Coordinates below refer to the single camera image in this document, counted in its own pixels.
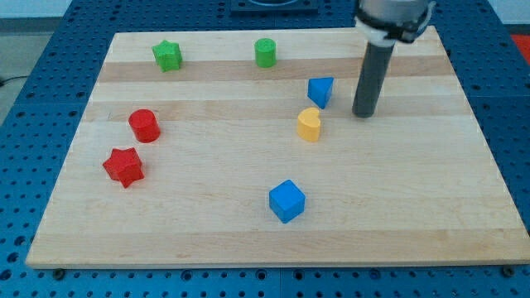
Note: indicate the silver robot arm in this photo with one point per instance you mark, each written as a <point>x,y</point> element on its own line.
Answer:
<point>384,23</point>

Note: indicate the red cylinder block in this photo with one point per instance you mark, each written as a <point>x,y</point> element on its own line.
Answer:
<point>144,125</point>

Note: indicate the yellow heart block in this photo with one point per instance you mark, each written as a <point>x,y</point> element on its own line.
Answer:
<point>309,124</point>

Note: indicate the red star block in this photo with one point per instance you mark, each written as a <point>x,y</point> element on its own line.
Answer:
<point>124,165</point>

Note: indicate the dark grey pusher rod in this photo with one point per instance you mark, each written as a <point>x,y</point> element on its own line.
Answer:
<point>371,78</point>

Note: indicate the blue cube block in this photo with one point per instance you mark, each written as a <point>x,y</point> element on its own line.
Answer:
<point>287,201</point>

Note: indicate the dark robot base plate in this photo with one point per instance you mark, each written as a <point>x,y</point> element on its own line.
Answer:
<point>242,7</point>

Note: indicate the blue triangle block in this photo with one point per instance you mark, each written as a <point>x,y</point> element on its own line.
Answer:
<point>319,90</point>

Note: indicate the wooden board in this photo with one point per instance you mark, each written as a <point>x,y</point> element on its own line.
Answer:
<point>414,185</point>

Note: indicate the green cylinder block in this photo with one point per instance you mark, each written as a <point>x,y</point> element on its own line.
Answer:
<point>265,52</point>

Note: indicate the green star block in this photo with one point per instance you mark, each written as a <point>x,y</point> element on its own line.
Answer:
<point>167,55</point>

